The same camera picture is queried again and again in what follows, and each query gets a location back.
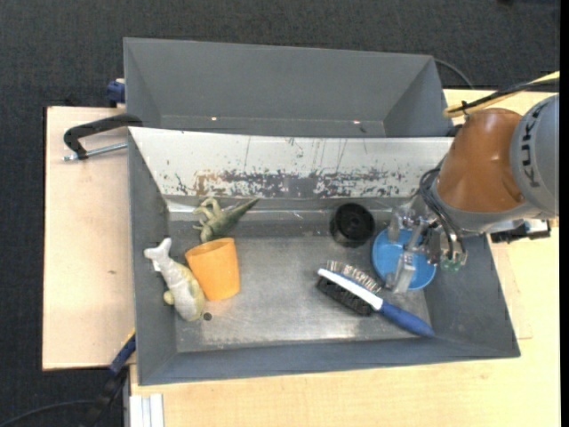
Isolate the blue round bowl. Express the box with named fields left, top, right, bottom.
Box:
left=371, top=228, right=438, bottom=292

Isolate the black round cap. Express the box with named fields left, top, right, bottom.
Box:
left=329, top=202, right=376, bottom=249

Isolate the blue and white brush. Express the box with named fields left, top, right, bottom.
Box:
left=315, top=268, right=437, bottom=339

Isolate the grey metal bin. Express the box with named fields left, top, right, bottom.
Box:
left=122, top=36, right=522, bottom=387

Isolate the green toy dinosaur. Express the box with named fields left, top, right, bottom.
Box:
left=192, top=197, right=260, bottom=244

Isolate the orange plastic cup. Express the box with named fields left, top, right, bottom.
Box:
left=184, top=237, right=242, bottom=302

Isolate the white toy whale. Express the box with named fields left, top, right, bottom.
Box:
left=142, top=237, right=207, bottom=323

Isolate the pale wood board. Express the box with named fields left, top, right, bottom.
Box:
left=42, top=105, right=137, bottom=371

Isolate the black cylinder on white bracket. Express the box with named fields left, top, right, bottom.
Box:
left=488, top=220, right=553, bottom=245

